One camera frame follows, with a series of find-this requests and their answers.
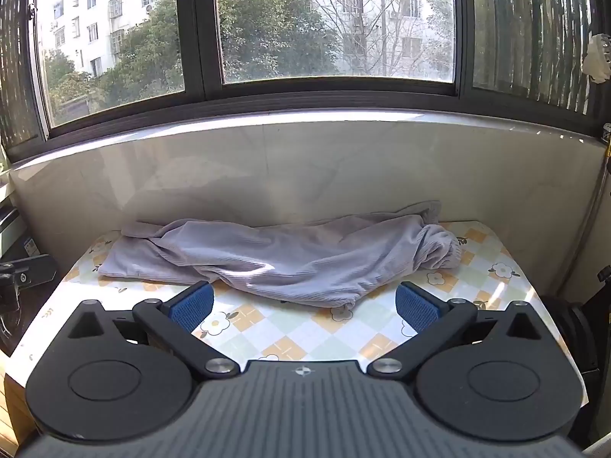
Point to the pale marble window sill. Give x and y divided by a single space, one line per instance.
305 117

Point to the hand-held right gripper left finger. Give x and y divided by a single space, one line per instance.
191 307

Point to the dark slatted window blind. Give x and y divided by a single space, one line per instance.
525 33
16 57

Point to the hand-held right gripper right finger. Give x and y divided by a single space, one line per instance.
415 307

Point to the thin metal pipe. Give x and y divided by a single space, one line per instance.
593 200

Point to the grey box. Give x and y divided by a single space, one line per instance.
8 233

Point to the green tree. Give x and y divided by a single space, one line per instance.
257 24

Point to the white plastic object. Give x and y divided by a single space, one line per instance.
599 57

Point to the black equipment stand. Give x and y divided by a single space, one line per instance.
573 329

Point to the dark window frame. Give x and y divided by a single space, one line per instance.
200 33

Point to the lavender ribbed pants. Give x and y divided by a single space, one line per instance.
267 262

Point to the white apartment building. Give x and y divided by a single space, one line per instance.
95 14
372 14

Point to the black metal bracket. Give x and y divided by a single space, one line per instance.
28 269

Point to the floral checked tablecloth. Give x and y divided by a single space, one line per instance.
305 338

